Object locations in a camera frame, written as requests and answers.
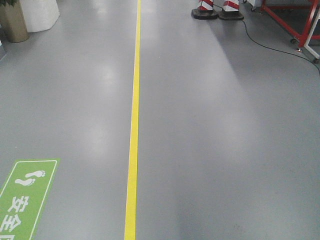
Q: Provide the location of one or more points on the red white traffic cone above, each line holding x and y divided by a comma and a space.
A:
230, 11
204, 11

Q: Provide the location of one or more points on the green floor safety sign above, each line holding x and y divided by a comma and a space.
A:
23, 197

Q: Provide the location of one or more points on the gold cylindrical planter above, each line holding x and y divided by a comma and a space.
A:
12, 21

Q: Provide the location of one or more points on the red metal cart frame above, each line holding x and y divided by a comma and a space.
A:
301, 19

